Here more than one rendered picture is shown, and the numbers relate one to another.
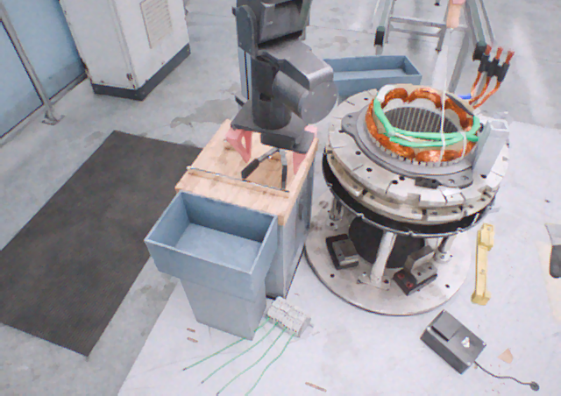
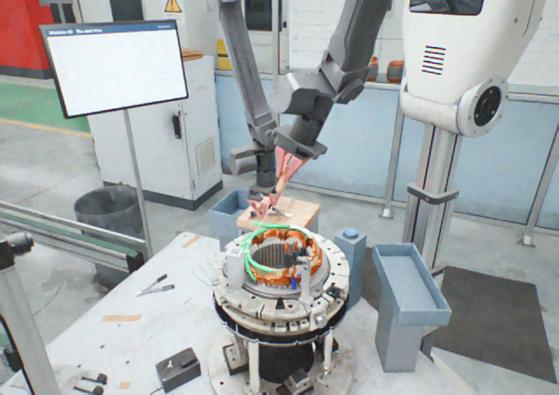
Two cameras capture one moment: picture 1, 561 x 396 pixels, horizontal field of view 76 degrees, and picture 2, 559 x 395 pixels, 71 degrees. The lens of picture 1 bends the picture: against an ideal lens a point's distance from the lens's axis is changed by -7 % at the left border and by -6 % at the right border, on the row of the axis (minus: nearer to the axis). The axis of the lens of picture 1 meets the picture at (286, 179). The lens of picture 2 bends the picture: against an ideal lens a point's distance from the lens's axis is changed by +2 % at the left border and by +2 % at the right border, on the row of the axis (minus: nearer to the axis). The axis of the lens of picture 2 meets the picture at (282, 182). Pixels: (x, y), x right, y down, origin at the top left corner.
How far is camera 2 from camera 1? 1.17 m
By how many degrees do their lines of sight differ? 76
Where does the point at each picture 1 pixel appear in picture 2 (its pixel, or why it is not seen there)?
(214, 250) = not seen: hidden behind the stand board
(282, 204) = (244, 218)
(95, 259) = (375, 296)
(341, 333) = (212, 316)
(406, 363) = (180, 346)
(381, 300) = (224, 335)
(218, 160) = (282, 203)
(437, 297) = (214, 372)
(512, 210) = not seen: outside the picture
